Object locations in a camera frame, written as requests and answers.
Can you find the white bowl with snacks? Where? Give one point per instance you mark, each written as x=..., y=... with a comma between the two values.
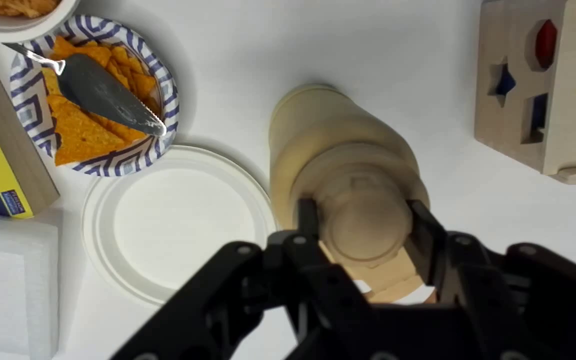
x=8, y=17

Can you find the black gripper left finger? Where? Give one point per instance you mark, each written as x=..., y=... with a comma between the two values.
x=249, y=300

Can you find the white foam block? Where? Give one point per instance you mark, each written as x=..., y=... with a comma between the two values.
x=8, y=287

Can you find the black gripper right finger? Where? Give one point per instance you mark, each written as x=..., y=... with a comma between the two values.
x=521, y=300

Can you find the metal spoon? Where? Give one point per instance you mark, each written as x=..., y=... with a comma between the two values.
x=100, y=92

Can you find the wooden shape sorter box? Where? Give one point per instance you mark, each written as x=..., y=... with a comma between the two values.
x=568, y=126

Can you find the blue patterned plate with chips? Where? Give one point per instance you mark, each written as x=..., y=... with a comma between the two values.
x=81, y=141

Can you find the tan brown bottle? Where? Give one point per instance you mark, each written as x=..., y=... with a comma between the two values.
x=340, y=161

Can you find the white paper plate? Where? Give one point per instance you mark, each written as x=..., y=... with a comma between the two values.
x=181, y=221

